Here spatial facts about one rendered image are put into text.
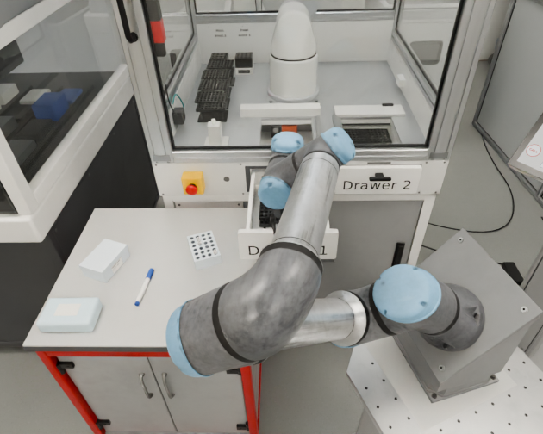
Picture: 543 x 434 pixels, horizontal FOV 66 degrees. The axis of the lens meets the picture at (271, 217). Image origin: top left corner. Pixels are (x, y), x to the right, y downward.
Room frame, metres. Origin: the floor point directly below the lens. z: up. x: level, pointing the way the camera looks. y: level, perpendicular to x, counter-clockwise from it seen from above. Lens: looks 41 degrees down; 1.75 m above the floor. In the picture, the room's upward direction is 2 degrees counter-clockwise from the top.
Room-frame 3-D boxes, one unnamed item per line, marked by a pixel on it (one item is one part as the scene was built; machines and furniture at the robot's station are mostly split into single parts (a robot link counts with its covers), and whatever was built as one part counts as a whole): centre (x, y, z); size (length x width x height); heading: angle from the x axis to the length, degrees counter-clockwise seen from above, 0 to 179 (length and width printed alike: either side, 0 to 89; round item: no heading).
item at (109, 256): (0.93, 0.53, 0.79); 0.13 x 0.09 x 0.05; 158
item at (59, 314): (0.73, 0.57, 0.78); 0.15 x 0.10 x 0.04; 89
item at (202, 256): (0.97, 0.22, 0.78); 0.12 x 0.08 x 0.04; 18
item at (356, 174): (1.19, -0.37, 0.87); 0.29 x 0.02 x 0.11; 88
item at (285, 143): (0.84, -0.04, 1.21); 0.09 x 0.08 x 0.11; 166
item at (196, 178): (1.20, 0.27, 0.88); 0.07 x 0.05 x 0.07; 88
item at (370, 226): (1.68, -0.13, 0.40); 1.03 x 0.95 x 0.80; 88
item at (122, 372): (0.92, 0.36, 0.38); 0.62 x 0.58 x 0.76; 88
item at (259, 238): (0.89, -0.05, 0.87); 0.29 x 0.02 x 0.11; 88
